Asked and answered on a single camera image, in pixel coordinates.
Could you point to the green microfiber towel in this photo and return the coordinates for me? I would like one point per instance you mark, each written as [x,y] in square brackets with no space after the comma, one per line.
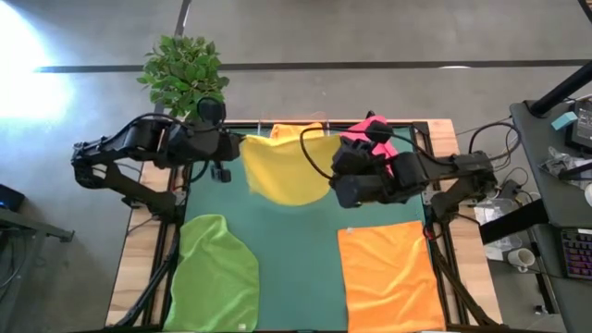
[213,277]

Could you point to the white mug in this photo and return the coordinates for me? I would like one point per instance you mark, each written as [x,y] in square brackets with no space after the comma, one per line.
[521,259]

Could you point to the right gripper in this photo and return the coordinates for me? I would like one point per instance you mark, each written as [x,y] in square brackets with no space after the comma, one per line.
[361,176]

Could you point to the small black clamp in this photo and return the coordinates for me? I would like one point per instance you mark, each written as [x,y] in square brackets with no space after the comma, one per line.
[370,113]

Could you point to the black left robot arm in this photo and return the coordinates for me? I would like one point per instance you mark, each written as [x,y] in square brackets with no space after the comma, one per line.
[139,139]

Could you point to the backlit black keyboard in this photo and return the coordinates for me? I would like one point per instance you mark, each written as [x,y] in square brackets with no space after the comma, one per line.
[578,254]

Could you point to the yellow microfiber towel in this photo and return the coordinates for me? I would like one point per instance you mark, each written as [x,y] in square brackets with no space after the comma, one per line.
[287,171]

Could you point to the pink microfiber towel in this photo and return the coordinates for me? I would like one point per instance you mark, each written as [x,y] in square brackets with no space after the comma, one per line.
[388,148]

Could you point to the light blue block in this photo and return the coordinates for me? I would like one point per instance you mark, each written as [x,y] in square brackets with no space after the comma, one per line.
[564,121]

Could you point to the black slanted pole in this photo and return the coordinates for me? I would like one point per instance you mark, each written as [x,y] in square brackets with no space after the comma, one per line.
[559,90]

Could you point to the green leafy plant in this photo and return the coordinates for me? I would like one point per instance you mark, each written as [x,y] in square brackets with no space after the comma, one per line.
[180,74]

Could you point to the clear plastic bag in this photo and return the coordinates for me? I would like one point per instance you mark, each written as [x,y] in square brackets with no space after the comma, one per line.
[562,159]

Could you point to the orange microfiber towel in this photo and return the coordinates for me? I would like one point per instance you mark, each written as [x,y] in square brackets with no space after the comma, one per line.
[296,130]
[393,277]

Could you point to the black desk foot bar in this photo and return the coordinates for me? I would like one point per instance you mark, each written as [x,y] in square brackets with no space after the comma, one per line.
[513,222]

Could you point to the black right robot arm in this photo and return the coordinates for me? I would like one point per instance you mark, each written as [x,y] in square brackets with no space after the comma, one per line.
[453,171]

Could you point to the green table mat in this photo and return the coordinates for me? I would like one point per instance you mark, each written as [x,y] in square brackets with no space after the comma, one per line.
[300,259]

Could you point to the dark grey desk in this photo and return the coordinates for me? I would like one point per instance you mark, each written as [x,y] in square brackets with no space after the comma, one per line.
[532,139]

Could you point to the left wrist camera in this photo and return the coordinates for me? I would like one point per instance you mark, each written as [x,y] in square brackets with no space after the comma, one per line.
[222,175]

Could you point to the white paper sheet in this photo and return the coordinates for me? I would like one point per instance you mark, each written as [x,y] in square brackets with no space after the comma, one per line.
[497,250]

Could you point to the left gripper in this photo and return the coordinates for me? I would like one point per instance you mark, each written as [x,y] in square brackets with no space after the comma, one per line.
[217,144]

